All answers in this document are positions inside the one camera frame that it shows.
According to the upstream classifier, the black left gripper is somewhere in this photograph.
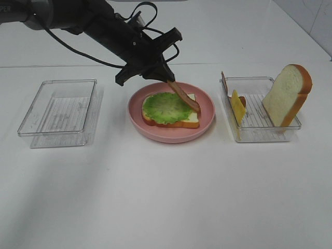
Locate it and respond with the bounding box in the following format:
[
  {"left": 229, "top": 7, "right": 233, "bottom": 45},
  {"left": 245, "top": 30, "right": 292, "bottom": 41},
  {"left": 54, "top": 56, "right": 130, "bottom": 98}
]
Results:
[{"left": 82, "top": 1, "right": 182, "bottom": 86}]

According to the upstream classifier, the bread slice from tray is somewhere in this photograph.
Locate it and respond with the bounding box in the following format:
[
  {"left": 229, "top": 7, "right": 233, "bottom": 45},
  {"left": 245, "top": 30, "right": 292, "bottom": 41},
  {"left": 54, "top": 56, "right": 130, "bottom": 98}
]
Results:
[{"left": 141, "top": 95, "right": 199, "bottom": 129}]

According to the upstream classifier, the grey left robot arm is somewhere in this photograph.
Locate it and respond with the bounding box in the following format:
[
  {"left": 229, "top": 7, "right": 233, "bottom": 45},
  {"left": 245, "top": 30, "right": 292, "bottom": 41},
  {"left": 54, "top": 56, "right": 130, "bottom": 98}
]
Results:
[{"left": 1, "top": 1, "right": 182, "bottom": 86}]

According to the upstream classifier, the pink round plate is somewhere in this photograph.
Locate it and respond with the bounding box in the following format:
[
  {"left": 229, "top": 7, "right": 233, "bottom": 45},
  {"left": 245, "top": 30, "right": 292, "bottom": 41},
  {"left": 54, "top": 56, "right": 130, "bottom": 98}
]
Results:
[{"left": 128, "top": 82, "right": 215, "bottom": 143}]

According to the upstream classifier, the left clear plastic tray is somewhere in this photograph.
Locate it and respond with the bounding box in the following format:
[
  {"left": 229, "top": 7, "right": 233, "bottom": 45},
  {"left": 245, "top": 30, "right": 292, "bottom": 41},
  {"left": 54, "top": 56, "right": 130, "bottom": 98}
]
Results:
[{"left": 17, "top": 79, "right": 103, "bottom": 148}]

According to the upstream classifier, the clear plastic tray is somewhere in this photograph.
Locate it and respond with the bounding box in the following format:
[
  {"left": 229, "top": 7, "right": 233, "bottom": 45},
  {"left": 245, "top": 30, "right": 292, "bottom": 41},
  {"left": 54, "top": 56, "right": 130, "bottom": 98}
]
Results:
[
  {"left": 17, "top": 79, "right": 103, "bottom": 148},
  {"left": 220, "top": 76, "right": 301, "bottom": 143}
]

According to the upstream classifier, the yellow cheese slice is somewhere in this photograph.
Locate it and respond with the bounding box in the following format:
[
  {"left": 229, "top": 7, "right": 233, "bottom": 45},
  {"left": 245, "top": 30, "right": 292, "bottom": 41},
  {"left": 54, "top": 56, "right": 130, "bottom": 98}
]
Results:
[{"left": 230, "top": 90, "right": 246, "bottom": 126}]

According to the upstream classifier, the right clear plastic tray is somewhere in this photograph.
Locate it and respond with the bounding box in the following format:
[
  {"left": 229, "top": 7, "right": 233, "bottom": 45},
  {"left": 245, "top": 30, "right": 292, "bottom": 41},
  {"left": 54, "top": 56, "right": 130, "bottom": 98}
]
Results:
[{"left": 220, "top": 76, "right": 301, "bottom": 143}]

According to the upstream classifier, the bread slice in right tray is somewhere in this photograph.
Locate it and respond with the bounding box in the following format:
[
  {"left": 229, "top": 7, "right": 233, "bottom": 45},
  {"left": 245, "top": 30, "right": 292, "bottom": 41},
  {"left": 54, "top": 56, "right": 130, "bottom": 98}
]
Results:
[{"left": 262, "top": 64, "right": 312, "bottom": 127}]

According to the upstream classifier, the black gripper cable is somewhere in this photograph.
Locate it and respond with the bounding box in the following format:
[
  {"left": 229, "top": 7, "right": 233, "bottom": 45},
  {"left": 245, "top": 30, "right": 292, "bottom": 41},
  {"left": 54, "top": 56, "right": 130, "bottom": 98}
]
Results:
[{"left": 44, "top": 2, "right": 180, "bottom": 70}]

